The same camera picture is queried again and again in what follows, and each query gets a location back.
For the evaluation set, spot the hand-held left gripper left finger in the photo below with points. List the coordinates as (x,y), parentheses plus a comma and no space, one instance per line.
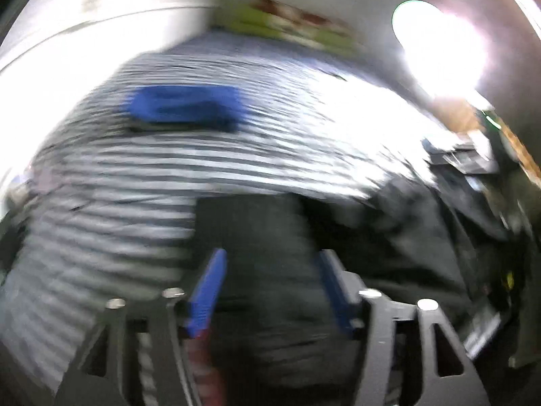
(207,296)

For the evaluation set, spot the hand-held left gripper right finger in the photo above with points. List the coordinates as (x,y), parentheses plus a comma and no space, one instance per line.
(338,292)

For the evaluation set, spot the black garment with red label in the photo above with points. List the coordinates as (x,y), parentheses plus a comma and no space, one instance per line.
(262,253)

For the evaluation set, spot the striped bed quilt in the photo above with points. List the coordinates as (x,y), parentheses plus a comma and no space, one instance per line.
(126,186)

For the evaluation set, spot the dark cloth heap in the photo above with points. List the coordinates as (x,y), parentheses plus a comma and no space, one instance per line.
(477,228)

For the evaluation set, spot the blue folded cloth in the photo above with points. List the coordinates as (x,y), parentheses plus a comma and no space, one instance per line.
(181,105)

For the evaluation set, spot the green folded blanket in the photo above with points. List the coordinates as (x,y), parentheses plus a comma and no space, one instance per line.
(262,29)

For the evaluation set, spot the brown patterned folded blanket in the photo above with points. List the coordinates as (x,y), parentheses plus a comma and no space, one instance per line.
(296,12)

